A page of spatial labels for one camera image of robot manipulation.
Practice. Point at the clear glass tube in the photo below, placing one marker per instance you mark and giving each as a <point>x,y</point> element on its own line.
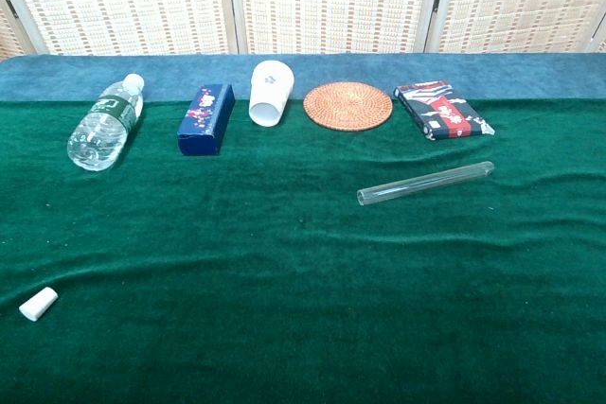
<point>426,181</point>

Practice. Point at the white stopper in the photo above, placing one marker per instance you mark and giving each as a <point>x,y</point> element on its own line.
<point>38,304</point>

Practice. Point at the round woven rattan coaster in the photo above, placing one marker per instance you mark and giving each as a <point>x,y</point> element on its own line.
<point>348,106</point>

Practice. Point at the white paper cup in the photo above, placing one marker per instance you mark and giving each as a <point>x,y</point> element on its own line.
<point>270,96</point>

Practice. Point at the green velvet cloth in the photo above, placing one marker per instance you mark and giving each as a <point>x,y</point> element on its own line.
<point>284,281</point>

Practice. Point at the blue rectangular box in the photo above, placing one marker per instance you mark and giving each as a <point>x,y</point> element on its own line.
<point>206,120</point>

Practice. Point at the black red patterned packet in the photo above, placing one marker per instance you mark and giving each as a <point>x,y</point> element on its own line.
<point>442,110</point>

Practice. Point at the clear plastic water bottle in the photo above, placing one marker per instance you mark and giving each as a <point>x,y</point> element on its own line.
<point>101,125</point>

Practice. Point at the blue table cover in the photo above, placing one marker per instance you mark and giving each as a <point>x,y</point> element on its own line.
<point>71,77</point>

